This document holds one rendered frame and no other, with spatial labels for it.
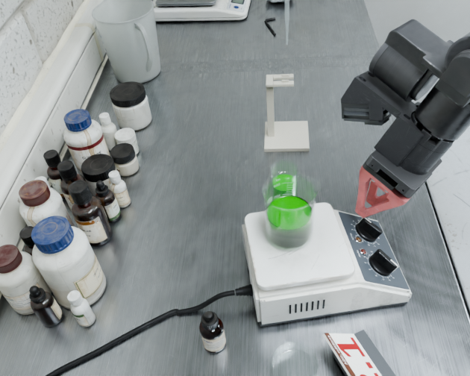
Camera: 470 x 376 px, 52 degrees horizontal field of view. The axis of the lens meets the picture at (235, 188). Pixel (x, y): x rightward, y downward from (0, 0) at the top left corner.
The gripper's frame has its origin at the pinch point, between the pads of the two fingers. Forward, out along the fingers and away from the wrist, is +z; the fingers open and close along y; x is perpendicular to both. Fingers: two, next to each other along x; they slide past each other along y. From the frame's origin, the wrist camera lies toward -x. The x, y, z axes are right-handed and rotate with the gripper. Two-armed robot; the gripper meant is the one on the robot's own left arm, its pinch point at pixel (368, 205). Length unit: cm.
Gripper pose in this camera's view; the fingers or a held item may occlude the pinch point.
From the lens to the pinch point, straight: 67.4
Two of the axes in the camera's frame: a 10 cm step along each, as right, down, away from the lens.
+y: -6.1, 3.8, -6.9
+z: -3.5, 6.6, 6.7
